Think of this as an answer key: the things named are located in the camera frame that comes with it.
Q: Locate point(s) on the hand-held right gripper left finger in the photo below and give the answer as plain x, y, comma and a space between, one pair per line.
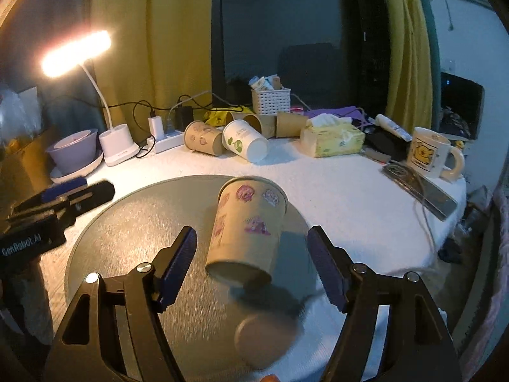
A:
179, 264

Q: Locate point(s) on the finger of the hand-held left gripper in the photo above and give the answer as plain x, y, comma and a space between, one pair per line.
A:
93, 193
65, 189

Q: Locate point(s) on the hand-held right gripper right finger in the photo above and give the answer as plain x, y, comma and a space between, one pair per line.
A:
327, 270

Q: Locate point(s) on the brown paper cup pink stickers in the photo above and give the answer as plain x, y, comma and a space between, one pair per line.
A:
248, 227

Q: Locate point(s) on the brown paper cup faint print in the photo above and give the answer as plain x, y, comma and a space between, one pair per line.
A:
202, 137

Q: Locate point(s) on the white paper cup green print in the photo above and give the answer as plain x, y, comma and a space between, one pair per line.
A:
242, 139

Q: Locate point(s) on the plain brown paper cup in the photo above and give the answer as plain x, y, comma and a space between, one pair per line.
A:
290, 124
264, 124

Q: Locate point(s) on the purple bowl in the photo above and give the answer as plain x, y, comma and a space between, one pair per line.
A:
73, 149

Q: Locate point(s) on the cardboard box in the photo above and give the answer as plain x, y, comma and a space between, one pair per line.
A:
24, 163

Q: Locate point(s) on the white desk lamp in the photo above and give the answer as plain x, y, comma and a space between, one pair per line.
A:
115, 147

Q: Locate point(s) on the white power strip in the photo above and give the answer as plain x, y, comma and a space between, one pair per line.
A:
169, 143

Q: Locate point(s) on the white charger plug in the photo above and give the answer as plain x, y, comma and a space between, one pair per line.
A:
156, 127

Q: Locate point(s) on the black power adapter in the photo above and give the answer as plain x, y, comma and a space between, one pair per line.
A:
183, 117

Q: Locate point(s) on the yellow tissue pack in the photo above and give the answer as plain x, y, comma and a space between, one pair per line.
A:
332, 137

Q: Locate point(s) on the black pouch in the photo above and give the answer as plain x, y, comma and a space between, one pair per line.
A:
383, 141

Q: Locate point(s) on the yellow bag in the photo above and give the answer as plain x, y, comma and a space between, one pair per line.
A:
216, 117

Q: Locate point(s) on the cream mug yellow cartoon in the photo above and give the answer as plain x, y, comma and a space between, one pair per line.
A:
427, 153

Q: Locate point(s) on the white tube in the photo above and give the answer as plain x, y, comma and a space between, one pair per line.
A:
393, 127

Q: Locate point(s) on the purple cloth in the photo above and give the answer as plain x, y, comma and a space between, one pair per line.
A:
338, 112

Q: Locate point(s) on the yellow curtain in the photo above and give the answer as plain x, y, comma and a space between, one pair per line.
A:
159, 39
409, 47

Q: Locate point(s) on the white plastic basket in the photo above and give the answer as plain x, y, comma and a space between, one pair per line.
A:
271, 101

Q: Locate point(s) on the small packets in basket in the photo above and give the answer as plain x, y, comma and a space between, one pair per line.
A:
265, 82

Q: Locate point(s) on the black box appliance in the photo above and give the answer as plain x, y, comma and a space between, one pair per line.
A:
461, 103

